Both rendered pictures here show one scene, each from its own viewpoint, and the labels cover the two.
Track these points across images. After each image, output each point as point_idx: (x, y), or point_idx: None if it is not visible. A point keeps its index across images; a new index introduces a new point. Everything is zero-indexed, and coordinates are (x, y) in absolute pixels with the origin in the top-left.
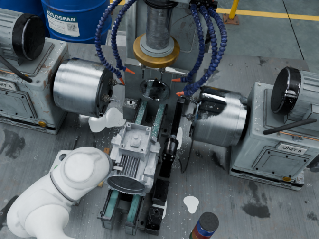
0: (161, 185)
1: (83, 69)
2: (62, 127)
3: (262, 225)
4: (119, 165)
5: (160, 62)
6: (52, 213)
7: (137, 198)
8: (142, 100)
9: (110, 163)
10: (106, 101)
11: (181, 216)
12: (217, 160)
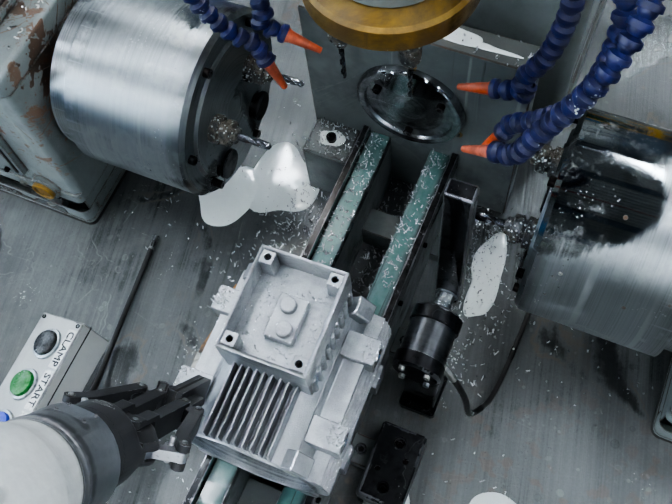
0: (394, 450)
1: (144, 26)
2: (115, 201)
3: None
4: (176, 442)
5: (391, 29)
6: None
7: (297, 498)
8: (373, 132)
9: (103, 470)
10: (225, 144)
11: None
12: (618, 374)
